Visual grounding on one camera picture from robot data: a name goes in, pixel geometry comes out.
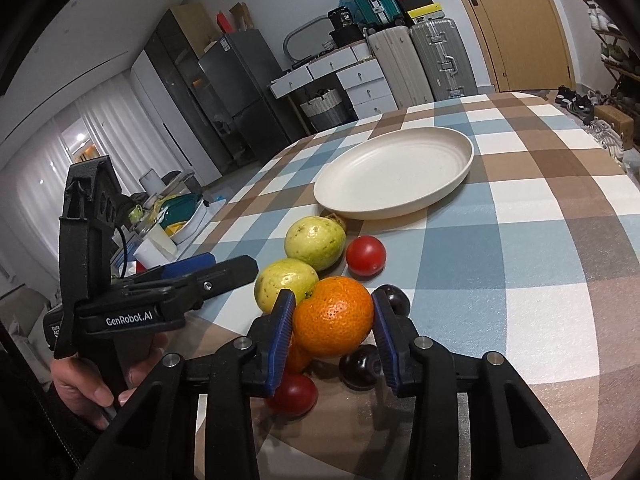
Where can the cardboard box on floor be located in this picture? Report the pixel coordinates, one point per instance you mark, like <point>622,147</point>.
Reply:
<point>619,121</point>

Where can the white drawer desk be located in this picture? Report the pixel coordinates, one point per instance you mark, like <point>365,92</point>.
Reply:
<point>353,71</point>

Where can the small brown longan fruit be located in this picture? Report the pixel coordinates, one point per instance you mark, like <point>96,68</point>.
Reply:
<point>337,219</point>

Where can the orange mandarin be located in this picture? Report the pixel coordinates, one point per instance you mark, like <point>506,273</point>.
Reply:
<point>335,319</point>
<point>298,358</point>

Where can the cream round plate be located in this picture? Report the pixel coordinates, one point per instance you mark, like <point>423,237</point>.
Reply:
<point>395,174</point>

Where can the dark purple passion fruit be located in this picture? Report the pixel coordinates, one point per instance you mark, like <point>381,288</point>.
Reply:
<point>398,300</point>

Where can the silver suitcase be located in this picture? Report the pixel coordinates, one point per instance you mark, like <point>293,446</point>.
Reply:
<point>444,59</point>

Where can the black tall cabinet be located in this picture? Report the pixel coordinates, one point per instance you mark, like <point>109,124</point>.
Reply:
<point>176,63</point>

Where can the white curtains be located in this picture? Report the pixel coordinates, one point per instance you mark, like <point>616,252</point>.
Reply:
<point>113,120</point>

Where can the beige suitcase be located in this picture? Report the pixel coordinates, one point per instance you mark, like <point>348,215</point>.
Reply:
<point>401,66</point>

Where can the woven laundry basket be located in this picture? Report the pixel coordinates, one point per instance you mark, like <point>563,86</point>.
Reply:
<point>326,110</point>

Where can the shoe rack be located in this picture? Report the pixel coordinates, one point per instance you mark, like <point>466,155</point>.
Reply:
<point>618,58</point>

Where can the person's left hand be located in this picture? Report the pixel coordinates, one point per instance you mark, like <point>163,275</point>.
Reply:
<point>82,389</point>

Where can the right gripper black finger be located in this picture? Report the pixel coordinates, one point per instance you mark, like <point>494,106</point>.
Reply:
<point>225,276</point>

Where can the red tomato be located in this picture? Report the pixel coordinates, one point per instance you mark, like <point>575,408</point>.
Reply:
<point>295,397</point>
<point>365,256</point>

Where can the wooden door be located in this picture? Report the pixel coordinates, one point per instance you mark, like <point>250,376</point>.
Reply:
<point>523,43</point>

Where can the greenish guava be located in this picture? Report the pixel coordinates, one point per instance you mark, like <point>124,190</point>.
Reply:
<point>291,274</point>

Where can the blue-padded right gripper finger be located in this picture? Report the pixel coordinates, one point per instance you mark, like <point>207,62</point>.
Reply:
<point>250,366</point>
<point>418,367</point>

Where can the grey refrigerator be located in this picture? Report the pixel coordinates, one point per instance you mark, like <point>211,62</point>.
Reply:
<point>240,67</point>

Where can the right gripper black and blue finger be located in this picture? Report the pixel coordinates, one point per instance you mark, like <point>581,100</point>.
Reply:
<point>189,272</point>

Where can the yellow-green guava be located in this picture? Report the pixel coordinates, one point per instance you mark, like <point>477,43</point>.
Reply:
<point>316,241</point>

